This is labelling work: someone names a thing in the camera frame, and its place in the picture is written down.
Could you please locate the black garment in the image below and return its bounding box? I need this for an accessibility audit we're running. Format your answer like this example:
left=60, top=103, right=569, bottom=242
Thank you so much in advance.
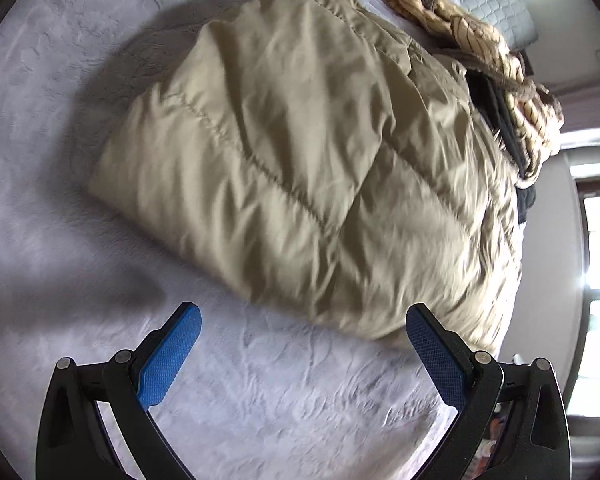
left=466, top=71, right=538, bottom=223

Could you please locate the grey quilted headboard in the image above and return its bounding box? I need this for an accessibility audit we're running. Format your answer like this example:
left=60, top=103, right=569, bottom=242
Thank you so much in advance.
left=447, top=0, right=540, bottom=52

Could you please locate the lavender bed blanket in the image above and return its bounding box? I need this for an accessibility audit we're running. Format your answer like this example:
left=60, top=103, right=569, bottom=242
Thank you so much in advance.
left=0, top=0, right=526, bottom=480

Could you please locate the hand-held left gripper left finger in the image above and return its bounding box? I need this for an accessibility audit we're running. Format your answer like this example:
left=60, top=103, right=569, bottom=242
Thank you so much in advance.
left=36, top=302, right=202, bottom=480

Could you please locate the beige puffer jacket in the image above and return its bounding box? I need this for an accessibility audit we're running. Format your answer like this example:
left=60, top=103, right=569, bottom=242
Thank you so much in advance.
left=89, top=0, right=525, bottom=358

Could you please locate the cream striped garment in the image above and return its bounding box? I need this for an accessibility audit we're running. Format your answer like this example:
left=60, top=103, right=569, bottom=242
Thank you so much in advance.
left=382, top=0, right=566, bottom=186

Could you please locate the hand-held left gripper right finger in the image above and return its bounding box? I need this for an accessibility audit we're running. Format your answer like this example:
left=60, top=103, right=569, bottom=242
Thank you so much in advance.
left=406, top=303, right=572, bottom=480

